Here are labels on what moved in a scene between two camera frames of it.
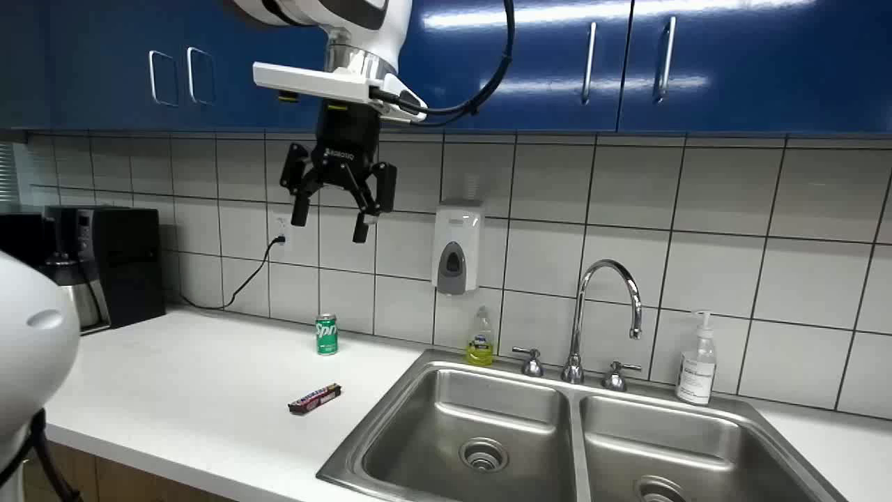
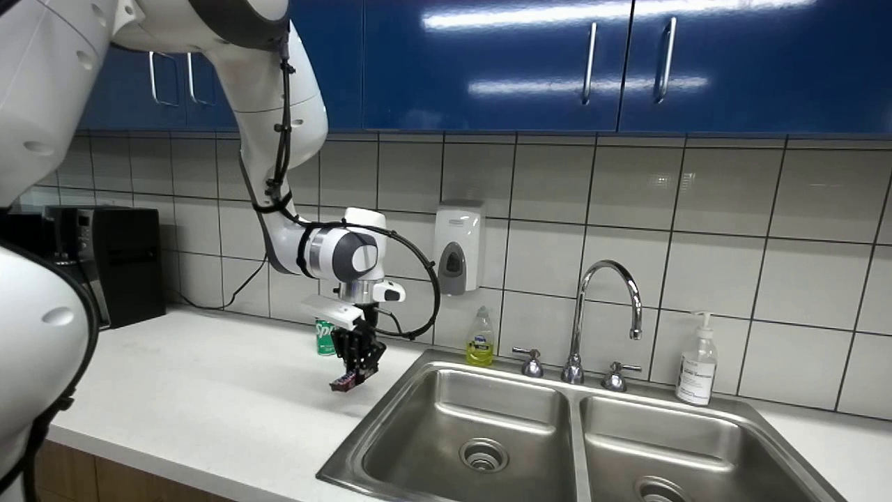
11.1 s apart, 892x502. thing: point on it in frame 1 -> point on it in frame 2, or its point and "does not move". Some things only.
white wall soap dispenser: [458, 248] does not move
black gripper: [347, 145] -> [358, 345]
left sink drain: [485, 454] does not move
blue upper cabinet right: [758, 68] does not move
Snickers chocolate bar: [316, 397] -> [347, 383]
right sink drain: [659, 489] does not move
